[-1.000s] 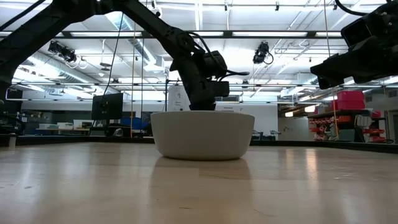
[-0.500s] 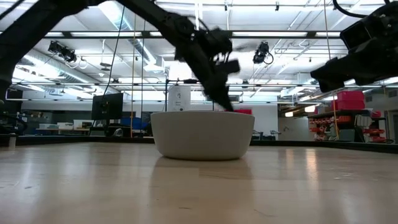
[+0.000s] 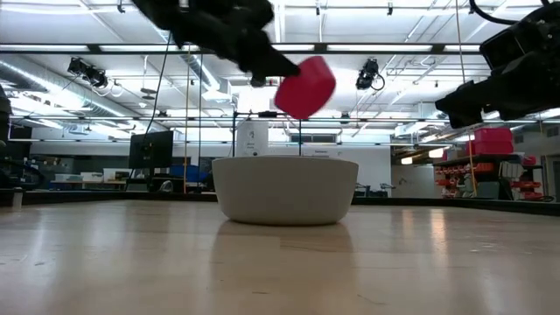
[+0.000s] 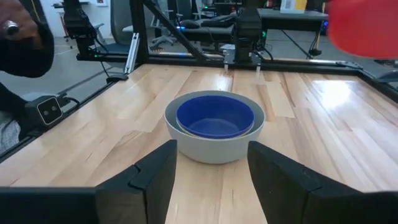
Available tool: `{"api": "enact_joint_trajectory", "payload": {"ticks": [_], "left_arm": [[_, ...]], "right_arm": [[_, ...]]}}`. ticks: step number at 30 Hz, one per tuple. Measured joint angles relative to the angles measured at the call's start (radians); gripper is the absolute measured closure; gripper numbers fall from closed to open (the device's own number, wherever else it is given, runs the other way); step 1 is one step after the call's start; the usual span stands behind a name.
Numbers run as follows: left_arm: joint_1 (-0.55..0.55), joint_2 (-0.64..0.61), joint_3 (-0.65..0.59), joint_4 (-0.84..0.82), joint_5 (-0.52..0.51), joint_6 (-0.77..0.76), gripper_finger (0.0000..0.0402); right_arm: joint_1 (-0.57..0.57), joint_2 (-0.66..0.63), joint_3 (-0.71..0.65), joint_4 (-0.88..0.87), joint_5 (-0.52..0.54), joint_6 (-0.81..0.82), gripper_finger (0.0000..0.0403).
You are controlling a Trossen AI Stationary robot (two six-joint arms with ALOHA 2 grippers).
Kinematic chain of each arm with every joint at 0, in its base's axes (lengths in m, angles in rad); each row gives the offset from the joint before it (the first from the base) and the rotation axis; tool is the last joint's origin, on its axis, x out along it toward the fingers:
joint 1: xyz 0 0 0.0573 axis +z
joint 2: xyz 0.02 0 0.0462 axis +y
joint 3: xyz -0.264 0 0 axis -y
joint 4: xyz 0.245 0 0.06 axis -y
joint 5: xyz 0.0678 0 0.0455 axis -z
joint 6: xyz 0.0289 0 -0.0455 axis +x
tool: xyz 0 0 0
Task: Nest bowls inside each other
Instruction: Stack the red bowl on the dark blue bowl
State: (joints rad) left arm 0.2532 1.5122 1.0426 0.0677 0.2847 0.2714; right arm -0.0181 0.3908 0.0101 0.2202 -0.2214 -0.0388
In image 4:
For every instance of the person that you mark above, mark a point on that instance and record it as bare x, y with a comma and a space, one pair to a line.
7, 133

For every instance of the grey plastic bowl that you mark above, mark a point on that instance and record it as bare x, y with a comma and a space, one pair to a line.
211, 151

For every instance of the black equipment stand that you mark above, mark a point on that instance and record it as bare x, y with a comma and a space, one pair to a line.
77, 28

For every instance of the black aluminium table frame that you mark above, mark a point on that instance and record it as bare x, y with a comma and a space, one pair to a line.
138, 31

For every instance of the person's hand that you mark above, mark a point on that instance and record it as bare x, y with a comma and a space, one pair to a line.
21, 18

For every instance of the grey office chair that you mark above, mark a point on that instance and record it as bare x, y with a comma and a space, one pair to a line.
124, 18

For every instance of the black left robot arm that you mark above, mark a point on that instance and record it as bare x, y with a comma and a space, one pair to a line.
247, 31

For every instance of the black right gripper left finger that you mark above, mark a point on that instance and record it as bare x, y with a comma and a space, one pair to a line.
149, 186

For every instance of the black side desk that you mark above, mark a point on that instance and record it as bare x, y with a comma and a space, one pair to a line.
286, 18

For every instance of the blue plastic bowl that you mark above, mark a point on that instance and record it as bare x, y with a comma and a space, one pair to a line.
214, 118

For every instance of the white yellow wipes canister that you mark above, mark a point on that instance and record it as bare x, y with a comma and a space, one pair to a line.
292, 5

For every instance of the red plastic bowl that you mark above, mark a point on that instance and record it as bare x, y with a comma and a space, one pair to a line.
363, 28

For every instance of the silver aluminium extrusion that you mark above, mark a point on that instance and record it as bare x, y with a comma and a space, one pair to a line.
132, 53

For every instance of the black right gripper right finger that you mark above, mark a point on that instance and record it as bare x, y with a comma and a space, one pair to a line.
286, 186

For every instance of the black table-level camera box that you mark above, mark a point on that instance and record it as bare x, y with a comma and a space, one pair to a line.
45, 110

